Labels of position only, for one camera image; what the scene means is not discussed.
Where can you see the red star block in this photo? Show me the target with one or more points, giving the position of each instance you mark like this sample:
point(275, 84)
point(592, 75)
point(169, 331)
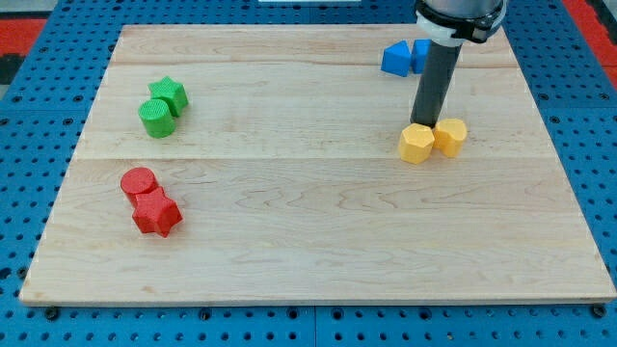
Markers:
point(155, 212)

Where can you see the red cylinder block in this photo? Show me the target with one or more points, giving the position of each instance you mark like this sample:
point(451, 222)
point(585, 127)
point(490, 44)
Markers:
point(138, 181)

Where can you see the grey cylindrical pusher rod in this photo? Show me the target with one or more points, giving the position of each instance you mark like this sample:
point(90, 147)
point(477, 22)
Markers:
point(434, 83)

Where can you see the blue cube block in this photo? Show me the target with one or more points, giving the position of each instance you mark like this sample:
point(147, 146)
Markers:
point(420, 51)

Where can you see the yellow hexagon block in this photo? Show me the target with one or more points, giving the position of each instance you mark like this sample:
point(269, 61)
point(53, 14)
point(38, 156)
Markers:
point(416, 143)

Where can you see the green star block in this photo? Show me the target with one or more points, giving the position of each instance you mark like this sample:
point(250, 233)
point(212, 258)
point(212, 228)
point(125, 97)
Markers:
point(171, 92)

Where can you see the yellow heart block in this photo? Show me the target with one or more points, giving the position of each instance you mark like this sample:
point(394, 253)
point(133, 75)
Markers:
point(450, 136)

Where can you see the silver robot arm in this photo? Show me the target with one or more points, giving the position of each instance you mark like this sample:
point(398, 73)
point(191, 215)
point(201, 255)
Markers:
point(450, 23)

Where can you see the wooden board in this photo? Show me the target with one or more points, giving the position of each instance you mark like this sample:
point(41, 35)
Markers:
point(284, 166)

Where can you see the blue triangle block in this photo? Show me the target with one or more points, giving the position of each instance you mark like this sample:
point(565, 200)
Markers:
point(397, 59)

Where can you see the green cylinder block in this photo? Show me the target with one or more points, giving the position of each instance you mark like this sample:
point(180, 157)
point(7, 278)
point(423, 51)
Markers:
point(156, 118)

